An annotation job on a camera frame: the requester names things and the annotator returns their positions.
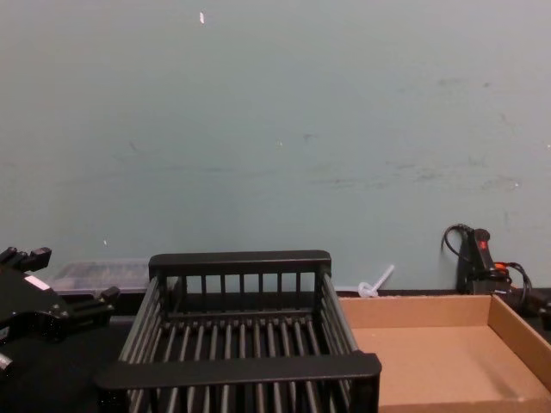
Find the black corded tool red switch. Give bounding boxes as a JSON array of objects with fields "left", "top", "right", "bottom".
[{"left": 442, "top": 224, "right": 536, "bottom": 311}]

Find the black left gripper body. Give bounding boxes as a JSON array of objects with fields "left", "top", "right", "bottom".
[{"left": 0, "top": 269, "right": 71, "bottom": 345}]

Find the clear plastic case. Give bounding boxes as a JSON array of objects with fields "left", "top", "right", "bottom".
[{"left": 42, "top": 257, "right": 150, "bottom": 296}]

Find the black table cloth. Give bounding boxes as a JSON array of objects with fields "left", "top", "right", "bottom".
[{"left": 0, "top": 288, "right": 551, "bottom": 413}]

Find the shallow brown cardboard tray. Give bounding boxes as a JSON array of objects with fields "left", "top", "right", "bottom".
[{"left": 337, "top": 293, "right": 551, "bottom": 413}]

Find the black rack with steel bars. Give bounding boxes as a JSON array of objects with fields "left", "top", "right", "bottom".
[{"left": 93, "top": 249, "right": 383, "bottom": 413}]

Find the plain pale wall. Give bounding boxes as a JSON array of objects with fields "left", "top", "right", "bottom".
[{"left": 0, "top": 0, "right": 551, "bottom": 298}]

